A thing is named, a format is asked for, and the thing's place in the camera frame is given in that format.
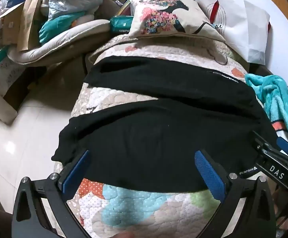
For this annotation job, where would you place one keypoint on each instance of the beige padded cushion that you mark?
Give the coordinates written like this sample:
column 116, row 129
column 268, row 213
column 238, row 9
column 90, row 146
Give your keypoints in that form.
column 67, row 41

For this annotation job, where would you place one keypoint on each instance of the brown cardboard box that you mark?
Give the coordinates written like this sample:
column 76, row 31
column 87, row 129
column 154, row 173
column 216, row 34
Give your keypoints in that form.
column 31, row 24

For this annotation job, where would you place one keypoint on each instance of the teal and white fleece blanket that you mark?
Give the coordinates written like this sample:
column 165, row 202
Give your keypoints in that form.
column 275, row 96

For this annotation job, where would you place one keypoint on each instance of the floral printed pillow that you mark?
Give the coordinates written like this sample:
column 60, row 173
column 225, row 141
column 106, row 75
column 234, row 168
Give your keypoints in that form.
column 158, row 12

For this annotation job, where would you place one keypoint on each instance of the black pants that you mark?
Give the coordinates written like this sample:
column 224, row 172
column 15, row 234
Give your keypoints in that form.
column 158, row 133

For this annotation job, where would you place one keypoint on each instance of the quilted patchwork blanket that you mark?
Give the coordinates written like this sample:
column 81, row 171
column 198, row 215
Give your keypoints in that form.
column 134, row 203

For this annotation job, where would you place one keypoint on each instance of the teal cloth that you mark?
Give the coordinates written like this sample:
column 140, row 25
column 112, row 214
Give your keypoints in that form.
column 52, row 27

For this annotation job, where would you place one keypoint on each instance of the white paper bag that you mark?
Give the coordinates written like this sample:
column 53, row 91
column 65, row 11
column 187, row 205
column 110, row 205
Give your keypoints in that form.
column 245, row 29

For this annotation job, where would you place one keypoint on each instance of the white printed box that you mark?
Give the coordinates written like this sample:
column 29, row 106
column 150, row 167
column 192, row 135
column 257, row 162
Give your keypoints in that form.
column 2, row 77

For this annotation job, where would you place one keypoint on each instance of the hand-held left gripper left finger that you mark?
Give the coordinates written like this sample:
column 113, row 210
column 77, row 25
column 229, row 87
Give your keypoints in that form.
column 76, row 171

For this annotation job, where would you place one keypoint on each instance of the green wipes packet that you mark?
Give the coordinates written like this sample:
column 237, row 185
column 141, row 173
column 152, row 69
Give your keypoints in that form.
column 120, row 24

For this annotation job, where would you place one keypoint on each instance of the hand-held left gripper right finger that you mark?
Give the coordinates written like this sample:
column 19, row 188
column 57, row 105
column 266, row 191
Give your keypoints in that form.
column 209, row 174

